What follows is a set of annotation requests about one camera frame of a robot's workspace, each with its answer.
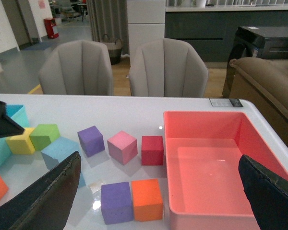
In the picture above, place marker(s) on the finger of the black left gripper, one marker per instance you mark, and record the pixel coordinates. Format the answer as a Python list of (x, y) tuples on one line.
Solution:
[(8, 127)]

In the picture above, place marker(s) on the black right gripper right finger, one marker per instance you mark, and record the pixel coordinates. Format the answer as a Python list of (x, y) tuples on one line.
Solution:
[(267, 193)]

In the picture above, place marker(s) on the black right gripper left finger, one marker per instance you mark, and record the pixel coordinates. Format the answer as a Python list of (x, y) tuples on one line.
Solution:
[(45, 204)]

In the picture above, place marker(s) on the yellow foam cube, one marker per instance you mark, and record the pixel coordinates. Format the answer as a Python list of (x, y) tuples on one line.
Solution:
[(21, 144)]

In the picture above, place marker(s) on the green foam cube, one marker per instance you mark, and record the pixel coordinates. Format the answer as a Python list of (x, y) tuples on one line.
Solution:
[(43, 135)]

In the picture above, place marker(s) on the light blue cube centre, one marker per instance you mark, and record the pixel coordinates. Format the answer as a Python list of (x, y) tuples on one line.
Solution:
[(58, 150)]

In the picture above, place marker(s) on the pink plastic bin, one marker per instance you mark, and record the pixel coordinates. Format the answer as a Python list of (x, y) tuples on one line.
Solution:
[(203, 150)]

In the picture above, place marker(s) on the purple foam cube front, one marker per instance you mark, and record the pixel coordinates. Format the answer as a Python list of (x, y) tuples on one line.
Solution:
[(116, 203)]

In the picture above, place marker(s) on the purple foam cube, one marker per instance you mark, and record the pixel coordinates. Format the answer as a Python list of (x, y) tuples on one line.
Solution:
[(91, 141), (116, 203)]

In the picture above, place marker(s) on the purple foam cube rear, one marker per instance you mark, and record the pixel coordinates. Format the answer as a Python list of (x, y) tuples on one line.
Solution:
[(91, 141)]

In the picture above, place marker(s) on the pink foam cube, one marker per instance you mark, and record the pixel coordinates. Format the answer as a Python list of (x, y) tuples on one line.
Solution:
[(122, 147)]

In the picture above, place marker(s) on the left grey armchair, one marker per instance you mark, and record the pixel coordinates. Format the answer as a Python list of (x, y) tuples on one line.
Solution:
[(77, 68)]

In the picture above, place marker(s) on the grey armchair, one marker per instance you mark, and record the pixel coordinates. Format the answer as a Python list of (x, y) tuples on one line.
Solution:
[(167, 68), (77, 68)]

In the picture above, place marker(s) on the orange cube near pink bin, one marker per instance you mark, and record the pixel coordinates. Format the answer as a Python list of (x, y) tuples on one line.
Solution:
[(147, 200)]

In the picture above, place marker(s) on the table label sticker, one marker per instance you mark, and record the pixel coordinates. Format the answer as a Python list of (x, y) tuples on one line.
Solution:
[(225, 102)]

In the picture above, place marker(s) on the brown sofa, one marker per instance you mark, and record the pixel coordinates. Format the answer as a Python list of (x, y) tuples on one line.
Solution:
[(265, 84)]

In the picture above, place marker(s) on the dark red foam cube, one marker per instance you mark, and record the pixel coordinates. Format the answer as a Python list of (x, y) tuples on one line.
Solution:
[(152, 150)]

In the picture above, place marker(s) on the woven basket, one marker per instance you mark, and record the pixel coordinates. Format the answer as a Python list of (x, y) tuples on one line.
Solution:
[(114, 46)]

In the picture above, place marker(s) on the beige curtain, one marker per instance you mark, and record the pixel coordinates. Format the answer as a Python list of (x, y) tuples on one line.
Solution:
[(109, 17)]

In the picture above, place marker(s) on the black appliance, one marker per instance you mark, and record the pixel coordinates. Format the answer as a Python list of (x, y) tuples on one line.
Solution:
[(262, 42)]

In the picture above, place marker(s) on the right grey armchair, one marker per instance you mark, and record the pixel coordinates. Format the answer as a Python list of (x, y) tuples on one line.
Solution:
[(167, 68)]

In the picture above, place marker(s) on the white drawer cabinet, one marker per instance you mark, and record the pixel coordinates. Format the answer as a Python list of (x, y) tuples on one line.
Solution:
[(146, 22)]

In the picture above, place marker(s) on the dark grey counter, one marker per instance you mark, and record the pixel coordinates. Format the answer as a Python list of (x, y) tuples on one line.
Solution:
[(211, 30)]

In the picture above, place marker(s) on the white pot plant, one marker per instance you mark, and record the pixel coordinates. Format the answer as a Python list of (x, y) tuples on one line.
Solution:
[(200, 3)]

